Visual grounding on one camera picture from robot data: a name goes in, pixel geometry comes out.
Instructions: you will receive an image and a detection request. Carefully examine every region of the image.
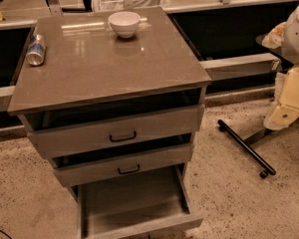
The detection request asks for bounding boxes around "grey bottom drawer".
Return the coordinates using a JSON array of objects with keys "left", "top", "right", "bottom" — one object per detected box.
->
[{"left": 77, "top": 166, "right": 202, "bottom": 239}]

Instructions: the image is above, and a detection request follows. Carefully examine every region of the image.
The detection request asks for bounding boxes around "grey drawer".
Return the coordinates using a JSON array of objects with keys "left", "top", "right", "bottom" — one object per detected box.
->
[
  {"left": 54, "top": 143, "right": 193, "bottom": 187},
  {"left": 77, "top": 166, "right": 202, "bottom": 239},
  {"left": 28, "top": 105, "right": 204, "bottom": 158}
]

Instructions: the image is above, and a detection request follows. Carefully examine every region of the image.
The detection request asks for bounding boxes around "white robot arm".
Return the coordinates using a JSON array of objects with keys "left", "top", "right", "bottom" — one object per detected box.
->
[{"left": 262, "top": 5, "right": 299, "bottom": 130}]

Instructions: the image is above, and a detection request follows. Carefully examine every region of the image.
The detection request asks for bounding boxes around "grey top drawer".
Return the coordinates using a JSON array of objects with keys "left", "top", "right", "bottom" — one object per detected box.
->
[{"left": 28, "top": 105, "right": 204, "bottom": 158}]

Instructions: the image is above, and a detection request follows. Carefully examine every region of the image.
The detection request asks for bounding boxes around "grey drawer cabinet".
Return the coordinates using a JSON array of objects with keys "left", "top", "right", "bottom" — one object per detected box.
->
[{"left": 7, "top": 6, "right": 212, "bottom": 239}]

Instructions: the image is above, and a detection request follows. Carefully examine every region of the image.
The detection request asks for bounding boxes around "grey middle drawer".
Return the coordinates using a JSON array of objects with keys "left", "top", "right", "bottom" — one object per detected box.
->
[{"left": 54, "top": 143, "right": 193, "bottom": 187}]

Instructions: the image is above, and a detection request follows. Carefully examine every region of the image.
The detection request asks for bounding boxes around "white ceramic bowl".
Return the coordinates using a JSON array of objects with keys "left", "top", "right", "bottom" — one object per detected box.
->
[{"left": 109, "top": 11, "right": 141, "bottom": 38}]

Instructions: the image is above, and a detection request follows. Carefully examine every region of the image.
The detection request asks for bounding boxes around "clear plastic bin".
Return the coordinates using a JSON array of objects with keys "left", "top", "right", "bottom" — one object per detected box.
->
[{"left": 92, "top": 0, "right": 168, "bottom": 12}]

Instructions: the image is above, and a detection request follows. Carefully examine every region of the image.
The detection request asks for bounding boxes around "black rolling side table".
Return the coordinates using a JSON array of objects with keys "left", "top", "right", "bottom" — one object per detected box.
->
[{"left": 218, "top": 31, "right": 299, "bottom": 178}]

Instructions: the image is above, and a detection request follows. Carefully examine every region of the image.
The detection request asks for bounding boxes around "crushed soda can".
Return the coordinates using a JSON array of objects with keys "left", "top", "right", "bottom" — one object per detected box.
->
[{"left": 26, "top": 34, "right": 46, "bottom": 66}]

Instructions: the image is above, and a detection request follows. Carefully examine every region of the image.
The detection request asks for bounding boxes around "black floor cable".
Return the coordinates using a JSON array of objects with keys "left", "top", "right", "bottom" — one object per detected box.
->
[{"left": 0, "top": 223, "right": 13, "bottom": 239}]

